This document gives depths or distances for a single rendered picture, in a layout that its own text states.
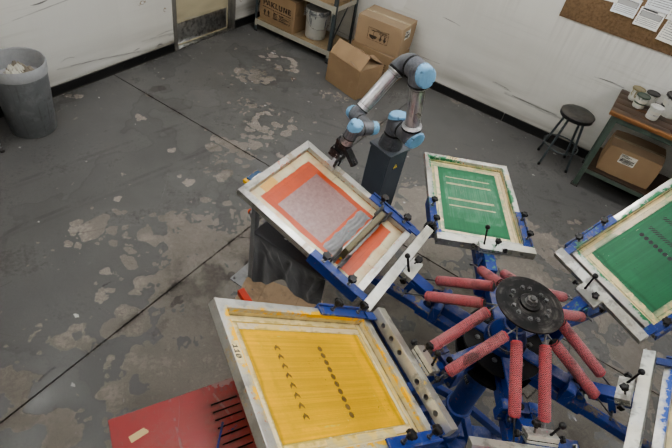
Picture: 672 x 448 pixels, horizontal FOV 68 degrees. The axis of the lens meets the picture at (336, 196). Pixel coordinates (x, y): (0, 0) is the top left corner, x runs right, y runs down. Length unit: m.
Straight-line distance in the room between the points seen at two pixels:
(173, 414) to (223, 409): 0.17
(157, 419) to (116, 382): 1.38
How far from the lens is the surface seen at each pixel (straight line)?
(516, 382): 2.27
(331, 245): 2.51
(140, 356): 3.45
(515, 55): 5.98
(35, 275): 3.98
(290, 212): 2.55
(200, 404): 2.04
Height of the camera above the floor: 2.95
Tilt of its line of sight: 41 degrees down
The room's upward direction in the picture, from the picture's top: 12 degrees clockwise
